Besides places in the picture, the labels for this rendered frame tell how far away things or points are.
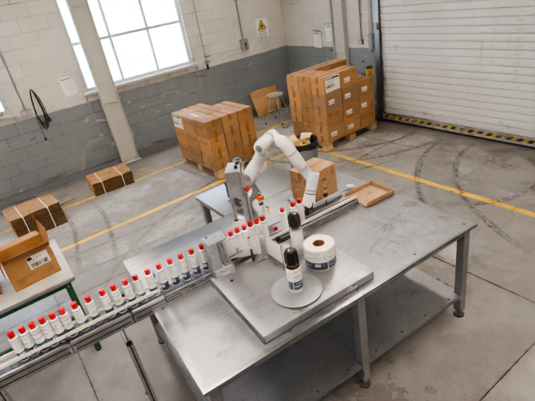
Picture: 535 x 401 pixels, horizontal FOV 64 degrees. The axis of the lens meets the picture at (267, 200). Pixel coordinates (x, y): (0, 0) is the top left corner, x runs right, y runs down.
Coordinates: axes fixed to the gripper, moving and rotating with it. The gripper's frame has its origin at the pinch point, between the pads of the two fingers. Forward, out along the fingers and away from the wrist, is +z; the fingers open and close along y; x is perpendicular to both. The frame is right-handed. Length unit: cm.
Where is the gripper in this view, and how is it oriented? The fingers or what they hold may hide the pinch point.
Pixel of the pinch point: (306, 212)
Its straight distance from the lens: 321.0
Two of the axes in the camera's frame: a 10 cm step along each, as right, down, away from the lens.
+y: 5.3, 3.2, -7.9
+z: -1.3, 9.5, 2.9
